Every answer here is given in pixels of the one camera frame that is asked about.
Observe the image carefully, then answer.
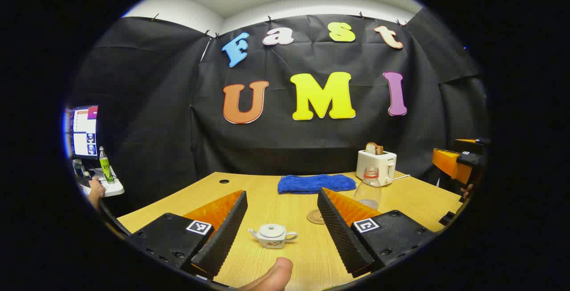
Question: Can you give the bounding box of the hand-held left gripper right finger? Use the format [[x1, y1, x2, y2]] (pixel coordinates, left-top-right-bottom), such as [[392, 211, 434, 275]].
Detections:
[[317, 187, 437, 278]]

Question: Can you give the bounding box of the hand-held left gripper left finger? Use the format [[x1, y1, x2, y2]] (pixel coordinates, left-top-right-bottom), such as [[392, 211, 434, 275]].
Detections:
[[129, 190, 248, 280]]

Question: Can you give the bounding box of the white teacup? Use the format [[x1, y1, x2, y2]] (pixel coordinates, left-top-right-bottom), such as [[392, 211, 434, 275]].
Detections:
[[248, 224, 298, 249]]

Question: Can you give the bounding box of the clear plastic water bottle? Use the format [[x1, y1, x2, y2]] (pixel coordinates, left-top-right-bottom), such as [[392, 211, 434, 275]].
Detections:
[[354, 167, 382, 210]]

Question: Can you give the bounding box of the green drink bottle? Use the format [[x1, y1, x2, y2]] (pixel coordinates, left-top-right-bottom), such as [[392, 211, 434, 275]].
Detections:
[[98, 146, 115, 184]]

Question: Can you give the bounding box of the blue towel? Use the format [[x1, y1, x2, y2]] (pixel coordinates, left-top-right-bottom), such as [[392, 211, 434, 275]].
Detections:
[[277, 174, 357, 194]]

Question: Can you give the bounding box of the white toaster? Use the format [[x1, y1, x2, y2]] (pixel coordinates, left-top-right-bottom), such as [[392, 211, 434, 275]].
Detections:
[[356, 150, 397, 187]]

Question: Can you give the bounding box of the black backdrop cloth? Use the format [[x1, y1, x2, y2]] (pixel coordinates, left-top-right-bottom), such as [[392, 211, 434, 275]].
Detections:
[[67, 8, 490, 216]]

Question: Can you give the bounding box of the white side desk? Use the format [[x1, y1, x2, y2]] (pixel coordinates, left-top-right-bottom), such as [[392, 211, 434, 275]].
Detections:
[[78, 166, 125, 198]]

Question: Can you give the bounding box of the computer monitor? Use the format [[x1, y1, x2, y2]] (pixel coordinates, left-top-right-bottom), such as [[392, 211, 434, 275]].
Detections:
[[67, 105, 98, 160]]

